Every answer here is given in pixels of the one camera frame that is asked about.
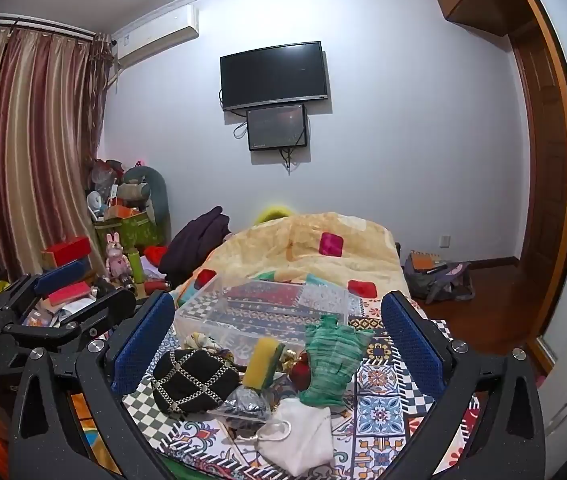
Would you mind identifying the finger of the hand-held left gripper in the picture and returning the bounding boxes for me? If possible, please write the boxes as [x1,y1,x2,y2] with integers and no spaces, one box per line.
[0,261,90,323]
[2,286,137,342]

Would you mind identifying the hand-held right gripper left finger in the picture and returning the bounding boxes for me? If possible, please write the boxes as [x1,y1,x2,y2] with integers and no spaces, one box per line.
[8,290,176,480]

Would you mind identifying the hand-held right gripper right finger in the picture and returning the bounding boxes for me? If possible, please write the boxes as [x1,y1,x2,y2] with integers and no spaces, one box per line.
[381,290,547,480]

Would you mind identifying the red rectangular box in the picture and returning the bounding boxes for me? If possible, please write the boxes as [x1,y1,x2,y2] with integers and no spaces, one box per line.
[40,236,92,267]

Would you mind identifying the pink bunny plush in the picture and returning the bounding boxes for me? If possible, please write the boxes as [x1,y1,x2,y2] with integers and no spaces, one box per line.
[104,232,132,282]

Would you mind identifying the patterned silk scarf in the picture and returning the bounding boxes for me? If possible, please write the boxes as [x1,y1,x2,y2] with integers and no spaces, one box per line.
[183,332,237,362]

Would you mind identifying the red cloth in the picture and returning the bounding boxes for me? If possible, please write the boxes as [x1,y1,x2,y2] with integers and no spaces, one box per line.
[142,244,169,267]

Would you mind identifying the colourful patterned mat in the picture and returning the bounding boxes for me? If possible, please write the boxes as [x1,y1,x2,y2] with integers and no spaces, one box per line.
[70,280,480,480]

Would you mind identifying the grey backpack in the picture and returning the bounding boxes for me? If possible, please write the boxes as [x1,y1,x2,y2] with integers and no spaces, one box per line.
[402,255,477,306]

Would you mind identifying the green storage box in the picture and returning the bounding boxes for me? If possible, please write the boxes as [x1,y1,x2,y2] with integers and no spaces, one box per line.
[94,210,159,257]

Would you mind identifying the green knitted glove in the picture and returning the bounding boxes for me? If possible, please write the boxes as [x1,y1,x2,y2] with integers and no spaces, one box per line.
[297,314,377,408]

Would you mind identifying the orange notebook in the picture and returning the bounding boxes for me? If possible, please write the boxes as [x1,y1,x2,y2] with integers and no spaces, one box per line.
[409,250,447,274]

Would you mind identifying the dark purple coat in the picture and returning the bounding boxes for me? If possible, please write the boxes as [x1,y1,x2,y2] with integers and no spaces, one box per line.
[159,206,234,289]

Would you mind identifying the pile of plastic bags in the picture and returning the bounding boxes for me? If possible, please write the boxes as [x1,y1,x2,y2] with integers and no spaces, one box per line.
[87,158,125,197]

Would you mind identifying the red round ornament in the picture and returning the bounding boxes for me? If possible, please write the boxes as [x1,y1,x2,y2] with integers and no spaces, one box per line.
[290,354,314,391]

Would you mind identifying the clear plastic bag dark contents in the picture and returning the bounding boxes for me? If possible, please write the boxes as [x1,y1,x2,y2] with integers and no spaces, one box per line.
[223,386,272,419]

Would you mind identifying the yellow green sponge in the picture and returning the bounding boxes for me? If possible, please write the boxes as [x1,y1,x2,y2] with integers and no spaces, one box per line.
[242,337,287,391]

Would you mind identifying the grey green plush toy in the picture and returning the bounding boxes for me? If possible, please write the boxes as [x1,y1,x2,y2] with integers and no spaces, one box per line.
[117,164,169,237]

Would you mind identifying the clear plastic box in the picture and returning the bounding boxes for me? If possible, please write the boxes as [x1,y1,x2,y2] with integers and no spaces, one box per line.
[173,274,352,362]

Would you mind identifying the striped red beige curtain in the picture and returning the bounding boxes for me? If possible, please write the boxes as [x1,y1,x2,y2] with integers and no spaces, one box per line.
[0,26,115,283]

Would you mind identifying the white face mask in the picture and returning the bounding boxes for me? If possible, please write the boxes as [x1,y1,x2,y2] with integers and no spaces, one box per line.
[254,396,337,476]

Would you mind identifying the yellow quilt with red patches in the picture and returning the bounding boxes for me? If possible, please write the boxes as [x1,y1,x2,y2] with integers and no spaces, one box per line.
[173,212,412,311]

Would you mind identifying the yellow green cushion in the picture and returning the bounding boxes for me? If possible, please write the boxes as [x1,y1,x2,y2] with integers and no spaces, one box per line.
[254,204,295,224]

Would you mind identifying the white air conditioner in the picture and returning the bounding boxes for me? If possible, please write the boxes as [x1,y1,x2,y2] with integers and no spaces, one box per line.
[112,4,200,69]

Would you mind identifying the black quilted chain bag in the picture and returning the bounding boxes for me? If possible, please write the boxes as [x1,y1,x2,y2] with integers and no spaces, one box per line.
[150,347,242,416]

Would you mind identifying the black monitor cables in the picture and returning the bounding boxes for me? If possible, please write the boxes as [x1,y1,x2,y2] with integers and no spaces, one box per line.
[280,146,310,175]

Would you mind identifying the wooden door frame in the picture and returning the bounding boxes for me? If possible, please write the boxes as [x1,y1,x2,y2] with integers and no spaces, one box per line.
[502,0,567,356]

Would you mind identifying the small black wall monitor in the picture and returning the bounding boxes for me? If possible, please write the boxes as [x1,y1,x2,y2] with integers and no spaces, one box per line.
[246,104,309,152]

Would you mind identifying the curtain rail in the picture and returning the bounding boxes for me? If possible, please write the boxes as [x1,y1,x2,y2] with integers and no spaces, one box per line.
[0,14,98,40]

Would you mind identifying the black wall television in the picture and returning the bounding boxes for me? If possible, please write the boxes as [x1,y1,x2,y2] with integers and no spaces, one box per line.
[219,41,331,112]

